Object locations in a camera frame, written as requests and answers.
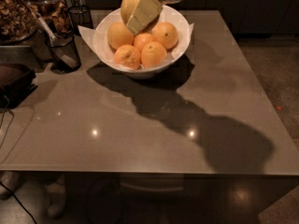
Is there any large glass snack jar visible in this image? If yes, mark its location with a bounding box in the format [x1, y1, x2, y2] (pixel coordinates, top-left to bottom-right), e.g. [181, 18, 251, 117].
[0, 0, 36, 45]

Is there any metal serving scoop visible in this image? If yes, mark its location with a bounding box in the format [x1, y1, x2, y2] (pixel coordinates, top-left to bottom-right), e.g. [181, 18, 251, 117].
[6, 0, 78, 70]

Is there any white paper bowl liner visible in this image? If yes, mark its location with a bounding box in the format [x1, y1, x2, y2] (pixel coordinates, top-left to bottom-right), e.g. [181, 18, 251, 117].
[78, 23, 193, 76]

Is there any white shoe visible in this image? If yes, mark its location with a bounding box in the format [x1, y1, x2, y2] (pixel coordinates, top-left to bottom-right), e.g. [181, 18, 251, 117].
[0, 171, 21, 200]
[45, 175, 66, 218]

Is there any white shoe right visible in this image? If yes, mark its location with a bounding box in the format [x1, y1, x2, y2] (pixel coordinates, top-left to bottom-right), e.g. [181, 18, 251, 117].
[45, 175, 66, 218]

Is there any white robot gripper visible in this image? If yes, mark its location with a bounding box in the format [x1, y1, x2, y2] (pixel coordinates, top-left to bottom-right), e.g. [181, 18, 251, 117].
[126, 0, 182, 35]

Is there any front left orange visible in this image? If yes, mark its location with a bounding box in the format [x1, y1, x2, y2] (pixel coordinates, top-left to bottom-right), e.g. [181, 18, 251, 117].
[114, 45, 141, 70]

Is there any small middle orange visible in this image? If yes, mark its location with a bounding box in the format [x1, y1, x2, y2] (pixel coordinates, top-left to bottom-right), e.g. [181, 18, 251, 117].
[134, 33, 154, 51]

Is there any white ceramic bowl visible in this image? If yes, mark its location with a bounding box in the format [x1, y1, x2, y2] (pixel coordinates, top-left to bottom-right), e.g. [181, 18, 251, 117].
[93, 6, 193, 79]

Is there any black mesh cup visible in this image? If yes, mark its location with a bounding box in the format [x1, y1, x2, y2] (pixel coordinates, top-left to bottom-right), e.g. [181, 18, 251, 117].
[68, 5, 93, 35]
[45, 33, 81, 74]

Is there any large top orange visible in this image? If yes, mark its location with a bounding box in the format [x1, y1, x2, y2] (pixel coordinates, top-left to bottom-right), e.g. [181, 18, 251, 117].
[120, 0, 162, 33]

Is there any front right orange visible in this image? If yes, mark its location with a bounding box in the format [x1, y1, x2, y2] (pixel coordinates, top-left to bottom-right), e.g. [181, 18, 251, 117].
[141, 41, 167, 68]

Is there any black device on left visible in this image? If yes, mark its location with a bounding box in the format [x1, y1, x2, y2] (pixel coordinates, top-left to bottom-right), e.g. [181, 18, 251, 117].
[0, 63, 36, 108]

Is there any glass jar of nuts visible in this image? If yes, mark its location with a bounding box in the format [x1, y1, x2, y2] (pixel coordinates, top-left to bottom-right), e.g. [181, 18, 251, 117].
[25, 0, 72, 33]

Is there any black mesh cup back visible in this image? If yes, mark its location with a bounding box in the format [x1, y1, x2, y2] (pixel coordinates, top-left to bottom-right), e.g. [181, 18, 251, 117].
[68, 5, 93, 35]

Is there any black cable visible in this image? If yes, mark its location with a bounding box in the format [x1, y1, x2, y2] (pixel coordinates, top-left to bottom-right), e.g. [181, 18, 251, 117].
[0, 98, 38, 224]

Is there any black mesh cup front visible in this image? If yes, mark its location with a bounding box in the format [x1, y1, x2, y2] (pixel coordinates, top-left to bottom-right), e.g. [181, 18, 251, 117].
[45, 33, 81, 74]

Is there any right orange with stem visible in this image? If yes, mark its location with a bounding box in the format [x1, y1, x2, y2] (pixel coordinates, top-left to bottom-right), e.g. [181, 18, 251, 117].
[152, 21, 178, 49]

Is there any white shoe left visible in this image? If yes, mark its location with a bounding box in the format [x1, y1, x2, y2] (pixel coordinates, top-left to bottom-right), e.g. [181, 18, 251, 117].
[0, 171, 21, 200]

